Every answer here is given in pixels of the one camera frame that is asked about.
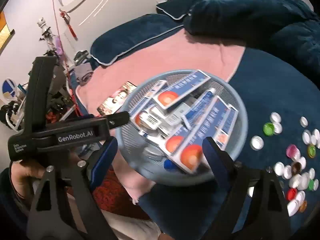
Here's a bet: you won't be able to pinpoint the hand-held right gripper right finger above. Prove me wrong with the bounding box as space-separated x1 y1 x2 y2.
202 137 293 240

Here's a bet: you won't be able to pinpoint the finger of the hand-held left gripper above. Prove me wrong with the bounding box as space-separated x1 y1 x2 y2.
108 111 131 130

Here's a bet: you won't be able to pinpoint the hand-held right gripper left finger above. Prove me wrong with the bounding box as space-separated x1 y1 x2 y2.
26 137 119 240

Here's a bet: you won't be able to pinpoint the light blue mesh basket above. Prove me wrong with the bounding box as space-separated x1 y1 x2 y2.
114 69 248 187

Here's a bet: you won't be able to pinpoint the plastic bottle caps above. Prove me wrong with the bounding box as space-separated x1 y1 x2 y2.
246 111 320 217

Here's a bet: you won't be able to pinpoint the blue bottle cap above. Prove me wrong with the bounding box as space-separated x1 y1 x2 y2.
163 159 179 172

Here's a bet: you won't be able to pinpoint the pile of blue white boxes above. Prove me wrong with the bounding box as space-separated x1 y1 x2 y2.
129 70 239 174

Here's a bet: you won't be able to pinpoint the person's left hand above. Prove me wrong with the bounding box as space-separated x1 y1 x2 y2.
10 158 52 197

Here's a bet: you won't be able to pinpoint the smartphone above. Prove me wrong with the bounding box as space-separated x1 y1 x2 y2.
97 81 138 117

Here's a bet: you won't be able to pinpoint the red patterned cloth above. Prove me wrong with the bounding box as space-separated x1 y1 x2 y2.
92 166 153 220

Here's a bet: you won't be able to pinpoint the grey cloth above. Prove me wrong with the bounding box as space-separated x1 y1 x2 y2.
74 64 94 84

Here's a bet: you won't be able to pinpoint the pink bedsheet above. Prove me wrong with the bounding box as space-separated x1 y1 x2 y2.
75 27 247 205

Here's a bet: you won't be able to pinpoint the round blue white sign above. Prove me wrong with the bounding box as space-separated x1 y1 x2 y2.
2 78 17 102

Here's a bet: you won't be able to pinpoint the large dark blue pillow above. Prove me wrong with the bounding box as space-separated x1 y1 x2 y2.
90 14 185 67

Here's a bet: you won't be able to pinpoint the flat dark blue blanket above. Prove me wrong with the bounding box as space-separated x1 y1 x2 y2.
136 47 320 240

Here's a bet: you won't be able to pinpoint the red tassel ornament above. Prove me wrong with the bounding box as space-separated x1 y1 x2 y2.
59 9 78 40

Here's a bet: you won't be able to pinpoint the white headboard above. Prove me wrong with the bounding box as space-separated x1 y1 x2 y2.
59 0 200 38

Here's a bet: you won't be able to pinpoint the small dark blue pillow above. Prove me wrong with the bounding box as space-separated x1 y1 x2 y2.
156 0 225 20

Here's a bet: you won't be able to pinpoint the yellow framed picture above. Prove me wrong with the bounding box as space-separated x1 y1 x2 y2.
0 11 14 55

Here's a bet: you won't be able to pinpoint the bunched dark blue duvet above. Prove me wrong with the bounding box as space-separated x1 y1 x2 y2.
184 0 320 85

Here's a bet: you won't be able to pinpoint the pink cord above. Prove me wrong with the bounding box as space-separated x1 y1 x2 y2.
50 0 73 85

